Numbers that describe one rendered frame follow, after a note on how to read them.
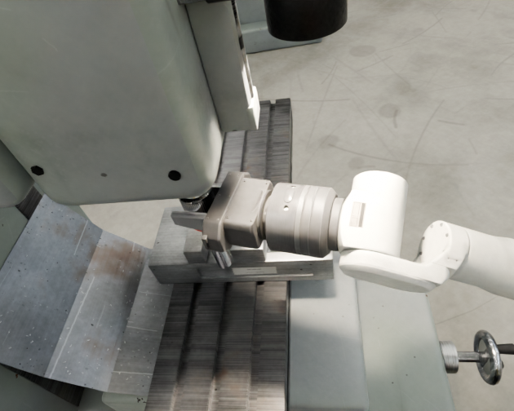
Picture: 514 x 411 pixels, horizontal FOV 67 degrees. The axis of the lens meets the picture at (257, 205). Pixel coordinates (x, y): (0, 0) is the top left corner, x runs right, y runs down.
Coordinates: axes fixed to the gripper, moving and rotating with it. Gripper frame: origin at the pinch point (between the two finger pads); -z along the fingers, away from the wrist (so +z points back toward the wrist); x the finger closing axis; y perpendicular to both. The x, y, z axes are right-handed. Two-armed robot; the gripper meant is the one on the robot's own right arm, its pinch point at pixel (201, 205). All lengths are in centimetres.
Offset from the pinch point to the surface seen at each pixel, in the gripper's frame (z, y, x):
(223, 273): -4.3, 24.6, -3.4
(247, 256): 1.6, 18.6, -4.5
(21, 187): -9.9, -14.9, 12.4
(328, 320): 15.6, 35.6, -3.7
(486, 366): 49, 59, -11
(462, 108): 57, 121, -197
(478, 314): 62, 121, -59
